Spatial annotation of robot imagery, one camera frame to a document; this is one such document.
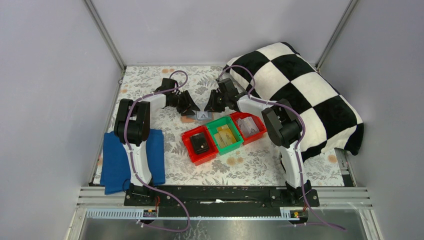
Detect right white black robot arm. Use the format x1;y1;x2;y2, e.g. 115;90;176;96
204;78;311;198

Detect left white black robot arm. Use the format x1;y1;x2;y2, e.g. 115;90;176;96
113;78;200;189

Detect gold credit cards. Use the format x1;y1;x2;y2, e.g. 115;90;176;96
213;124;237;149

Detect black card stack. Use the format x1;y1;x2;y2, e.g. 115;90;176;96
189;132;210;155

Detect silver white credit cards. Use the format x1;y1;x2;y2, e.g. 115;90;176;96
236;116;260;138

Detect green plastic bin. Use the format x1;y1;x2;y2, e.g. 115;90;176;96
205;115;244;156

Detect right red plastic bin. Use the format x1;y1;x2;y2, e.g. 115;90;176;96
229;112;267;145

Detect red plastic bin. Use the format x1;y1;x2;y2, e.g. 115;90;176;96
181;125;219;166
229;112;267;145

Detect left red plastic bin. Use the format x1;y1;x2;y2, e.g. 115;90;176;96
181;125;219;166

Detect black white checkered blanket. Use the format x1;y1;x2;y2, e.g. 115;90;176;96
225;42;365;160

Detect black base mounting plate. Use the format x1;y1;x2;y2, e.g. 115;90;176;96
124;184;306;208

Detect blue folded cloth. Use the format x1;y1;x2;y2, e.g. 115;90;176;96
100;129;166;195

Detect aluminium frame rail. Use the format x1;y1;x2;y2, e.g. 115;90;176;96
77;186;372;221

